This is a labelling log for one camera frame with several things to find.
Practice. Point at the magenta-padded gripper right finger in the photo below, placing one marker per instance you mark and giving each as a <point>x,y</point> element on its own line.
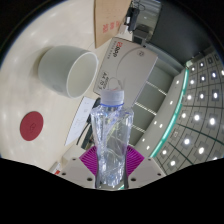
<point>148,170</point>

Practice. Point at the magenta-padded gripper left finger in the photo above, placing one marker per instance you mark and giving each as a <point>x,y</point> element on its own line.
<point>78,171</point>

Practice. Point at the clear plastic water bottle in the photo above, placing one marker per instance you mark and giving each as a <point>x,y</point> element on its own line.
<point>111,133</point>

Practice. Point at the black desk phone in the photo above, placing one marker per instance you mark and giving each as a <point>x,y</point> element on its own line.
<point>87,133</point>

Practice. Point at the white printed paper sheet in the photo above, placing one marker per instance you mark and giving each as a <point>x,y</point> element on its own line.
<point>78,123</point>

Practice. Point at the flat round red coaster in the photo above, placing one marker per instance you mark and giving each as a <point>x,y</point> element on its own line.
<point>31,126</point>

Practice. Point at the group of ceiling lights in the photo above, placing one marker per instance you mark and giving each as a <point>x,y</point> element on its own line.
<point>196,117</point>

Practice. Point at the white copy paper box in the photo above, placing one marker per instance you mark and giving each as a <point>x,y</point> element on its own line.
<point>130,66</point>

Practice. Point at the white ceramic mug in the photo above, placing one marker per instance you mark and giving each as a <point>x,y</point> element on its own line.
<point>55,68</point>

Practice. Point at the grey boxy monitor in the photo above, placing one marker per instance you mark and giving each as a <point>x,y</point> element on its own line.
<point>141,33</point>

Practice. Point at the brown cardboard envelope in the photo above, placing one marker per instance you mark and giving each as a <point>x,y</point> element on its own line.
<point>108,20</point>

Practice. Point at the black power adapter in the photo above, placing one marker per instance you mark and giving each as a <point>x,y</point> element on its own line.
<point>132,16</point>

